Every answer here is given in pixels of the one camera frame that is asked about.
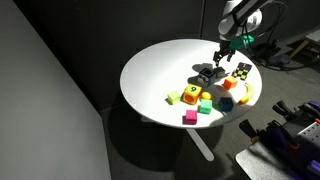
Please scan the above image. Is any dark bag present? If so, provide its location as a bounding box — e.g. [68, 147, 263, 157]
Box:
[251, 39, 291, 69]

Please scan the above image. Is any black perforated board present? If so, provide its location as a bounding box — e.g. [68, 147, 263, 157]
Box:
[274, 121, 320, 180]

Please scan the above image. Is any blue white patterned cube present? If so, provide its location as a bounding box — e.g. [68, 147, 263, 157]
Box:
[196, 67, 217, 88]

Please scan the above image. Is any small yellow ball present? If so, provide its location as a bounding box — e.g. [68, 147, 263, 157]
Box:
[200, 92, 213, 102]

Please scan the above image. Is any wooden side table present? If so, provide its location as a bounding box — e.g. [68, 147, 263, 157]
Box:
[289, 28, 320, 59]

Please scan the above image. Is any flat dark gray plate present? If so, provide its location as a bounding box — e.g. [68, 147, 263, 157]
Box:
[235, 141, 294, 180]

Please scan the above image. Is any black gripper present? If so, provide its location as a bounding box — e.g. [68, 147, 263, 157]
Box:
[213, 41, 236, 68]

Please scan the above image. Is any yellow banana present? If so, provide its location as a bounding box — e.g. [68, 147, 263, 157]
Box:
[237, 82, 257, 106]

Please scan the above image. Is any black clamp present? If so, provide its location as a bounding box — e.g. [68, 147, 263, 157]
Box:
[272, 99, 319, 124]
[239, 119, 265, 142]

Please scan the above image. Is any light green block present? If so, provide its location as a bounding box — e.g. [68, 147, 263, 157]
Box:
[166, 90, 182, 106]

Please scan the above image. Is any small purple clamp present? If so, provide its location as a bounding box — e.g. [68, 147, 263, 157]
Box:
[306, 159, 320, 177]

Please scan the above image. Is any thick black cable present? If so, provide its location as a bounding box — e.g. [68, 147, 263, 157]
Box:
[244, 0, 320, 72]

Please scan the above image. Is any black patterned cube red stripe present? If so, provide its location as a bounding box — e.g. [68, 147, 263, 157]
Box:
[231, 61, 253, 82]

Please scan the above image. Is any purple clamp orange handle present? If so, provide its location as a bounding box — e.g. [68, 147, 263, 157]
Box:
[264, 120, 300, 153]

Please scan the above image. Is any orange block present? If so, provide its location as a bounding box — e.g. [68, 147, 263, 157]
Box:
[222, 76, 239, 90]

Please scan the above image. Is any magenta block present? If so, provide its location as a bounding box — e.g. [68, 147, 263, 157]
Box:
[182, 109, 198, 126]

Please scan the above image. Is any blue block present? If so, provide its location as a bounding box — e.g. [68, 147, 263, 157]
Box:
[218, 97, 234, 112]

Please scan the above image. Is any white table leg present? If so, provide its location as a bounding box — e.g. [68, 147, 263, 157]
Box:
[185, 128, 215, 162]

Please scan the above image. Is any orange yellow number cube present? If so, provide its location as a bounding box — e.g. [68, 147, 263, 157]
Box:
[181, 83, 202, 106]

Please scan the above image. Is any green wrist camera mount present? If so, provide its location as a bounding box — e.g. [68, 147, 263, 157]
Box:
[229, 34, 255, 51]

